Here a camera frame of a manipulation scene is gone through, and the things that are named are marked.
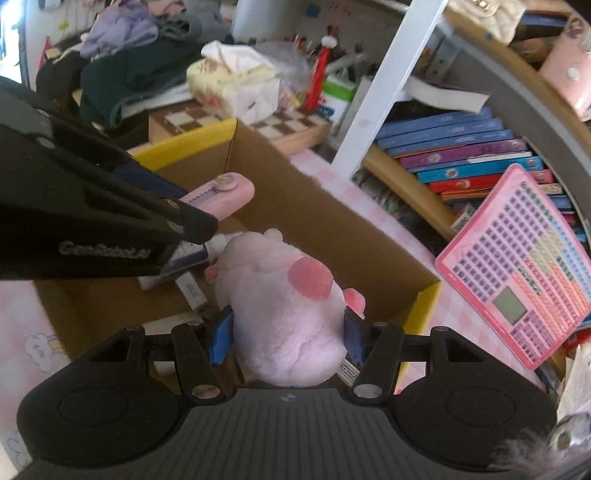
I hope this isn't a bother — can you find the pink plush pig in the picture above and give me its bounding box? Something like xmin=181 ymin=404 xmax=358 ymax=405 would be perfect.
xmin=205 ymin=228 xmax=366 ymax=388

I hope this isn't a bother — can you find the white power adapter box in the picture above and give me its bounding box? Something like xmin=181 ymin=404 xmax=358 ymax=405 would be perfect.
xmin=142 ymin=311 xmax=204 ymax=377

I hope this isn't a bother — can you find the yellow cardboard box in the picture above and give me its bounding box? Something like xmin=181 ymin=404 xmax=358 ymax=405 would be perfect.
xmin=34 ymin=117 xmax=443 ymax=393

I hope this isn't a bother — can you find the pile of clothes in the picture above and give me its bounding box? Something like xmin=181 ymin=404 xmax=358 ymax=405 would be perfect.
xmin=35 ymin=1 xmax=233 ymax=130

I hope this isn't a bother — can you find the floral tissue box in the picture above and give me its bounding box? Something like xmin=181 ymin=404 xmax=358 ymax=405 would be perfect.
xmin=186 ymin=40 xmax=280 ymax=125

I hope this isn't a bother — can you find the pink checkered tablecloth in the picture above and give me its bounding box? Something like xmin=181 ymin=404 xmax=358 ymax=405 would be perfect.
xmin=0 ymin=147 xmax=546 ymax=471

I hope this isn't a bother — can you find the wooden chessboard box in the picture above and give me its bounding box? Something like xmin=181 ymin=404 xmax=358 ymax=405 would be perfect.
xmin=147 ymin=98 xmax=334 ymax=157

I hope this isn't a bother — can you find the pink toy learning tablet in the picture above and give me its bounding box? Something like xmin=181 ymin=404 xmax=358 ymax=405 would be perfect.
xmin=435 ymin=164 xmax=590 ymax=370

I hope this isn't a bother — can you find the pen holder with pens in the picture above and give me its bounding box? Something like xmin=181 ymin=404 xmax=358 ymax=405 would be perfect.
xmin=301 ymin=35 xmax=367 ymax=131

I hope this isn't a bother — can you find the row of blue books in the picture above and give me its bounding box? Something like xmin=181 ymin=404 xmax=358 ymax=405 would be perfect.
xmin=376 ymin=107 xmax=575 ymax=223

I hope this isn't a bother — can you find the white shelf post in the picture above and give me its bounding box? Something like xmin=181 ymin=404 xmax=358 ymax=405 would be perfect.
xmin=332 ymin=0 xmax=448 ymax=179

